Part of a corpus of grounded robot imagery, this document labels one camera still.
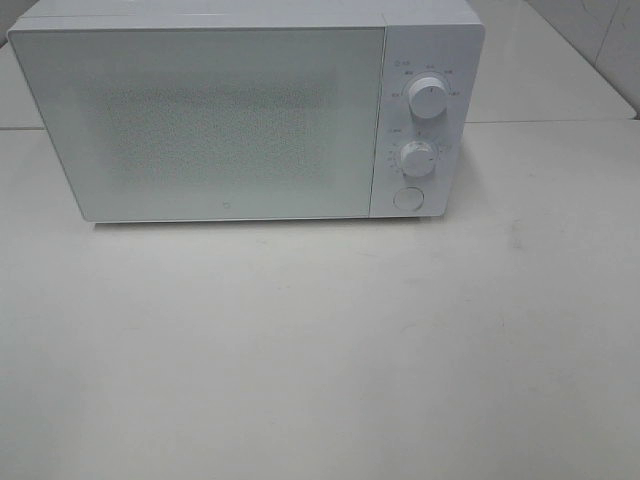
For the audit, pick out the round white door button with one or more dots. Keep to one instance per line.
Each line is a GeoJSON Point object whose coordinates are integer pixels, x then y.
{"type": "Point", "coordinates": [409, 199]}

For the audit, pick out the white microwave knob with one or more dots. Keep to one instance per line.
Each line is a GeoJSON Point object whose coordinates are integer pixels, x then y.
{"type": "Point", "coordinates": [417, 159]}
{"type": "Point", "coordinates": [427, 95]}

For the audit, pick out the white microwave door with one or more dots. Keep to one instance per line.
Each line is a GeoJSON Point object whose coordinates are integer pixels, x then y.
{"type": "Point", "coordinates": [191, 125]}

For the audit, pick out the white microwave oven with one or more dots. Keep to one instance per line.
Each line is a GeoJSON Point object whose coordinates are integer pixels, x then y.
{"type": "Point", "coordinates": [445, 37]}

